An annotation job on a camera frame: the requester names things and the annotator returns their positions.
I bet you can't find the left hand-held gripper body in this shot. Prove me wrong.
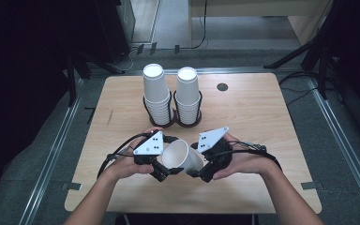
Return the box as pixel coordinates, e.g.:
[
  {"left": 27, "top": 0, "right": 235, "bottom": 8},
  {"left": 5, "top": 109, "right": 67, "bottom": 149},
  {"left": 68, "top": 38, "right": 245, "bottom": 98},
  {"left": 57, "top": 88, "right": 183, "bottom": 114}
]
[{"left": 132, "top": 130, "right": 171, "bottom": 172}]

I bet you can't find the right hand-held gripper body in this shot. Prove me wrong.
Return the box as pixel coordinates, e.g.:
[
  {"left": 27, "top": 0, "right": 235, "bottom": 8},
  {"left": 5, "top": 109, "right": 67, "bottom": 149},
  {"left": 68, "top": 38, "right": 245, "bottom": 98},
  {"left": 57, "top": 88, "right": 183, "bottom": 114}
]
[{"left": 196, "top": 126, "right": 234, "bottom": 176}]

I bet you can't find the single white paper cup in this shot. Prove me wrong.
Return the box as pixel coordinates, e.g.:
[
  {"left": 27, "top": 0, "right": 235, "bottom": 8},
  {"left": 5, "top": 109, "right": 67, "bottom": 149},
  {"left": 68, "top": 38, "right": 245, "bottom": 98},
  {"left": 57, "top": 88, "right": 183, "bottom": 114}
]
[{"left": 161, "top": 139, "right": 204, "bottom": 174}]

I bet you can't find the black wire cup holder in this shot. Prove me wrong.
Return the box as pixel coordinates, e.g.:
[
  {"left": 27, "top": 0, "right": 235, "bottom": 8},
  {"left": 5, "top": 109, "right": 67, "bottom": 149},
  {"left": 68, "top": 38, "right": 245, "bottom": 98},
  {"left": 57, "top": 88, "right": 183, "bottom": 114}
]
[
  {"left": 172, "top": 89, "right": 203, "bottom": 128},
  {"left": 142, "top": 89, "right": 176, "bottom": 128}
]

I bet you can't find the stack of white paper cups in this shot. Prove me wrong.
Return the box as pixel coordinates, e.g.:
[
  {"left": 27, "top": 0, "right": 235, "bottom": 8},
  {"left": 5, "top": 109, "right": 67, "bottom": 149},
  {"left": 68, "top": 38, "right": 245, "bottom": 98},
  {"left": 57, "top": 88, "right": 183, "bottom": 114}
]
[
  {"left": 142, "top": 63, "right": 173, "bottom": 126},
  {"left": 175, "top": 66, "right": 201, "bottom": 126}
]

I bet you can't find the person's left hand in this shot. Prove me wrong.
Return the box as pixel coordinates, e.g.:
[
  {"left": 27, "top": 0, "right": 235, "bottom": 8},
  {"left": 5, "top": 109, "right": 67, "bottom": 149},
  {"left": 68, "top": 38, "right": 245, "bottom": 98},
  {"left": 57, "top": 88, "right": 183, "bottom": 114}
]
[{"left": 103, "top": 126, "right": 164, "bottom": 183}]

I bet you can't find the person's right hand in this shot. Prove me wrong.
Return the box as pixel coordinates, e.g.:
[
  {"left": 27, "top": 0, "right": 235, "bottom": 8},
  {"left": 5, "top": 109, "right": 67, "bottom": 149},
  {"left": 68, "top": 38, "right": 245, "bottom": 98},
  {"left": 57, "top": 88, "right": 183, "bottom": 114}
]
[{"left": 212, "top": 132, "right": 279, "bottom": 181}]

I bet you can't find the grey tape strip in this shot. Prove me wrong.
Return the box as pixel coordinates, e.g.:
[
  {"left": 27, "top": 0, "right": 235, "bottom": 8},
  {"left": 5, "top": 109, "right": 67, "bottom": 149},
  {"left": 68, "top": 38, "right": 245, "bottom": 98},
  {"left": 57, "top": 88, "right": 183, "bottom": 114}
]
[
  {"left": 61, "top": 182, "right": 83, "bottom": 192},
  {"left": 301, "top": 181, "right": 326, "bottom": 191}
]

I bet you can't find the black metal stand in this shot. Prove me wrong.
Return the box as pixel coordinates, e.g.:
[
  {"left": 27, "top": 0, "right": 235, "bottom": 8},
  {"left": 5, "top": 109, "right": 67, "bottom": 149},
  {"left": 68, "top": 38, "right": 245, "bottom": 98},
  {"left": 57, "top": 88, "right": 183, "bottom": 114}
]
[{"left": 65, "top": 51, "right": 125, "bottom": 108}]

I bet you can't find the black cabinet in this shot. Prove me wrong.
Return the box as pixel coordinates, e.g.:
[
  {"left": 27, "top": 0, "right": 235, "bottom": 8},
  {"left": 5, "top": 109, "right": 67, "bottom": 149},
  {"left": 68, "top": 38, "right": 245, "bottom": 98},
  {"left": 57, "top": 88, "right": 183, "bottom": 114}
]
[{"left": 71, "top": 0, "right": 136, "bottom": 65}]

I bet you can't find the black tripod stand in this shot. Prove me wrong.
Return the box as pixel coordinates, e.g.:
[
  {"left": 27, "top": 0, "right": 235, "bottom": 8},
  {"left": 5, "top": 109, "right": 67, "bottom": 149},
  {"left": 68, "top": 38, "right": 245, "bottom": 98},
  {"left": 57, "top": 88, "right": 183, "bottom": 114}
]
[{"left": 262, "top": 0, "right": 354, "bottom": 101}]

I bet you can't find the light wooden desk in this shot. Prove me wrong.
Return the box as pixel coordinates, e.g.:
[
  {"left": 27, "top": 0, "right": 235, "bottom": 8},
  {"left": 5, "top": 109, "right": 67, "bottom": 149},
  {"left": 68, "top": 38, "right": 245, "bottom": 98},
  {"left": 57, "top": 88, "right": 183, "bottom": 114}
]
[{"left": 187, "top": 0, "right": 334, "bottom": 48}]

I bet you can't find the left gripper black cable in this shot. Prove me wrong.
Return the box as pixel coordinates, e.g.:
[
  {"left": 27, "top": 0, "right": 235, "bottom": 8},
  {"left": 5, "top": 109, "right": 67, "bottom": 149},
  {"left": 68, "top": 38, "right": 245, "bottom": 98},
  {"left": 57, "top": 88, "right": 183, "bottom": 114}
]
[{"left": 97, "top": 132, "right": 153, "bottom": 180}]

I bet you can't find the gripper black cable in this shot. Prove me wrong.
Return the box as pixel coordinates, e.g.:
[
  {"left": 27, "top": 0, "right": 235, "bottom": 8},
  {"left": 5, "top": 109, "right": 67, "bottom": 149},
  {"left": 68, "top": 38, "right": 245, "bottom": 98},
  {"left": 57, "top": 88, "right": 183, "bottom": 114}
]
[
  {"left": 97, "top": 132, "right": 153, "bottom": 180},
  {"left": 214, "top": 141, "right": 283, "bottom": 173}
]

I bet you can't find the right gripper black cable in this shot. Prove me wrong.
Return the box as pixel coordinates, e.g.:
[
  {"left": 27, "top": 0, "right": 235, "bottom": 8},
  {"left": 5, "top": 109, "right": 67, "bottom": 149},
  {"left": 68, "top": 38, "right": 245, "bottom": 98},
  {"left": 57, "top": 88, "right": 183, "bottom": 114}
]
[{"left": 214, "top": 141, "right": 283, "bottom": 173}]

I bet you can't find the white floor cable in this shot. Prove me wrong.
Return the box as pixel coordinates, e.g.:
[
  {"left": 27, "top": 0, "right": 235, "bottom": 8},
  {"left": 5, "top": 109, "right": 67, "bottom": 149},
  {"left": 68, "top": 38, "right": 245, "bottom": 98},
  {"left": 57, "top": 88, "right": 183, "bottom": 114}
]
[{"left": 118, "top": 46, "right": 139, "bottom": 72}]

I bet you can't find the metal floor rail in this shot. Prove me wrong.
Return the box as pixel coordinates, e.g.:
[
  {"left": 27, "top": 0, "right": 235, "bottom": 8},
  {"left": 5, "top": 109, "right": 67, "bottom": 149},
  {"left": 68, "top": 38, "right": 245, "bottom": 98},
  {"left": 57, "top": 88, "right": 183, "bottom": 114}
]
[
  {"left": 306, "top": 76, "right": 360, "bottom": 219},
  {"left": 18, "top": 78, "right": 87, "bottom": 225}
]

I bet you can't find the black floor cable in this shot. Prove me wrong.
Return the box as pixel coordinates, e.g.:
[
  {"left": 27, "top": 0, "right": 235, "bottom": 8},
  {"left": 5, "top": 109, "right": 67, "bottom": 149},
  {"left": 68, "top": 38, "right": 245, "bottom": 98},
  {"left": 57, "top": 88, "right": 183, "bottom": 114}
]
[{"left": 277, "top": 70, "right": 324, "bottom": 107}]

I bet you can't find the black hanging cable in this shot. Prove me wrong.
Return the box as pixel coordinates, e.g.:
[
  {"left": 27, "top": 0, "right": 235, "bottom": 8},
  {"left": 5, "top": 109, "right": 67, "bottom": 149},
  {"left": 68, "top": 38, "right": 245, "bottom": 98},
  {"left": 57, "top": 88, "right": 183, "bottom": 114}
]
[{"left": 178, "top": 0, "right": 208, "bottom": 51}]

